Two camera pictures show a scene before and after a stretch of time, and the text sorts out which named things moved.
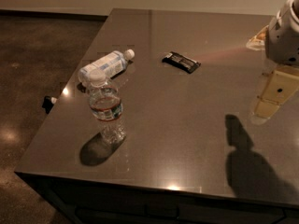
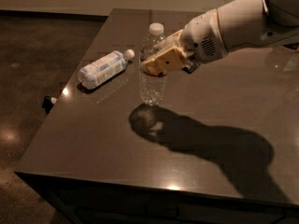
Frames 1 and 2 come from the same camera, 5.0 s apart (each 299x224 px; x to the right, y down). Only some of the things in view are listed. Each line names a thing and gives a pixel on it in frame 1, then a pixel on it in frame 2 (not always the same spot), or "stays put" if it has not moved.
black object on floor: x=48 y=104 stays put
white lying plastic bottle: x=111 y=64 stays put
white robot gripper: x=282 y=42 to x=201 y=37
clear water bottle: x=106 y=108 to x=153 y=88
